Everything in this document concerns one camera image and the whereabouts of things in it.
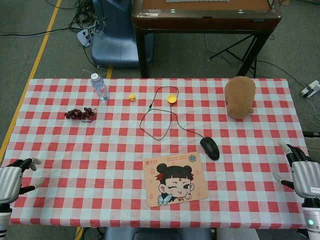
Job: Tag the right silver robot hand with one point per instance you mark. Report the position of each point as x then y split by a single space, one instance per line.
306 177

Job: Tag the blue gray robot base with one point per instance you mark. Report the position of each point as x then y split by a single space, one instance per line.
155 234

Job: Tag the clear plastic water bottle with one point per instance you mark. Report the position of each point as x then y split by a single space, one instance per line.
100 87

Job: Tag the white power strip with plugs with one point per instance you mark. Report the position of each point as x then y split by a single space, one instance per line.
83 37

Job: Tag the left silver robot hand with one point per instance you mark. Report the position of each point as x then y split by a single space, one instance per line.
8 182

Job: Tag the brown plush toy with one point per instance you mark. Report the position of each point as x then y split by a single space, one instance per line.
240 97

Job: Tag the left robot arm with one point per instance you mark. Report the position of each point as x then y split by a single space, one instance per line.
3 220

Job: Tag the black bar object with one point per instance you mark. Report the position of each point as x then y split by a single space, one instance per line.
312 134

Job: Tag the blue machine base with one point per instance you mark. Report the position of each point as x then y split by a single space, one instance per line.
115 42

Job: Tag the dark wood mahjong table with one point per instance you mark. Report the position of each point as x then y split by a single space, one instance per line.
205 21

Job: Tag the dark red grape bunch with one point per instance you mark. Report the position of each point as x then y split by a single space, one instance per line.
76 114

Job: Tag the black folding stand legs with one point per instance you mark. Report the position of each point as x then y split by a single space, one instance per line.
232 48

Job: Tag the red white checkered tablecloth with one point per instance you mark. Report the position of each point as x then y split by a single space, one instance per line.
100 155

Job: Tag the cartoon girl mouse pad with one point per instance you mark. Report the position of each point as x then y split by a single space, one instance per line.
175 180

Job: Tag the black computer mouse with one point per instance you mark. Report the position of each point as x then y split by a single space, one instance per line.
210 148

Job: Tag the small yellow duck toy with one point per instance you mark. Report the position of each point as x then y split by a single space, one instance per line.
132 98

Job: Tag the yellow egg tart toy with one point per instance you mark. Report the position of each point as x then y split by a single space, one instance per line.
171 98

